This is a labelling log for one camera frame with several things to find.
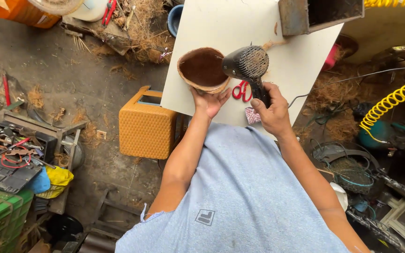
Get white wooden frame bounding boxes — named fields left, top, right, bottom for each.
left=380, top=197, right=405, bottom=252

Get person's left hand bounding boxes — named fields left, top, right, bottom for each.
left=190, top=86, right=232, bottom=120

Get red plastic container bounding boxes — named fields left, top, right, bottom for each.
left=321, top=43, right=342, bottom=72

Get patterned red white cloth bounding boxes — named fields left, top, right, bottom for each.
left=245, top=107, right=262, bottom=125

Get wire mesh basket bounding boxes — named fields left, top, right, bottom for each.
left=328, top=157, right=375, bottom=195

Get black hair dryer cable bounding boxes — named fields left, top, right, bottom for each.
left=288, top=63, right=405, bottom=109

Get blue plastic bucket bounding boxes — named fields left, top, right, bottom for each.
left=167, top=4, right=185, bottom=38

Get person's right hand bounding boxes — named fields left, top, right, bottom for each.
left=250, top=82, right=292, bottom=140

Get black hair dryer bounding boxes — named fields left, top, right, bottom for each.
left=222, top=45, right=272, bottom=109

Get teal air compressor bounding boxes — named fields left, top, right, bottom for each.
left=357, top=120, right=405, bottom=164

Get white plastic container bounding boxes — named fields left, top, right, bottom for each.
left=67, top=0, right=109, bottom=22

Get heap of coconut fibre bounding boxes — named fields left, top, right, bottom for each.
left=91, top=0, right=176, bottom=64

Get red handled scissors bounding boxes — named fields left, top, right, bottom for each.
left=232, top=80, right=253, bottom=103

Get green plastic crate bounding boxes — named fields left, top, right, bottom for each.
left=0, top=186, right=34, bottom=253

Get orange plastic barrel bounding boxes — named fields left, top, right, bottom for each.
left=0, top=0, right=62, bottom=29

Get red handled screwdriver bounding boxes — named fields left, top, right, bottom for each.
left=1, top=73, right=12, bottom=107

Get red handled pliers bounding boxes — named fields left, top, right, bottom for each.
left=101, top=0, right=118, bottom=27

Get rusty metal box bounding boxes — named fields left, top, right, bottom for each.
left=278, top=0, right=365, bottom=37

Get yellow coiled air hose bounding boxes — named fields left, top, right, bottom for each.
left=359, top=74, right=405, bottom=144

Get yellow cloth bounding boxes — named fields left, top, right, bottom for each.
left=36, top=165, right=74, bottom=199

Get orange woven plastic stool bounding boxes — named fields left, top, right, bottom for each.
left=119, top=85, right=180, bottom=160

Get cluttered tool table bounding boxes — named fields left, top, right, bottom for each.
left=0, top=109, right=88, bottom=216

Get blue cloth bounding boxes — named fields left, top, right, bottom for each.
left=24, top=167, right=51, bottom=194

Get brown coconut fibre bowl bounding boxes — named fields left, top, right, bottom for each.
left=177, top=47, right=231, bottom=94

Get person's grey blue shirt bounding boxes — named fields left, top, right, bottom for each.
left=115, top=122, right=351, bottom=253

